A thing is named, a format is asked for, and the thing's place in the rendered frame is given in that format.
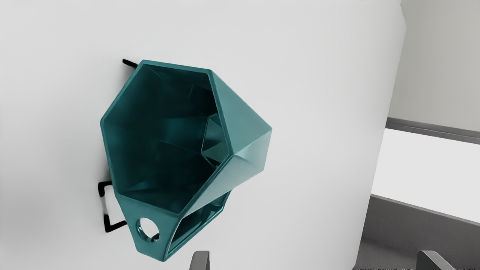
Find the teal faceted mug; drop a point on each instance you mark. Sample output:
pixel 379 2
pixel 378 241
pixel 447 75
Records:
pixel 161 150

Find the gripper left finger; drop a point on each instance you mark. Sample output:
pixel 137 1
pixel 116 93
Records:
pixel 200 261

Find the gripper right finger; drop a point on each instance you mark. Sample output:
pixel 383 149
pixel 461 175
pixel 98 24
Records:
pixel 433 262

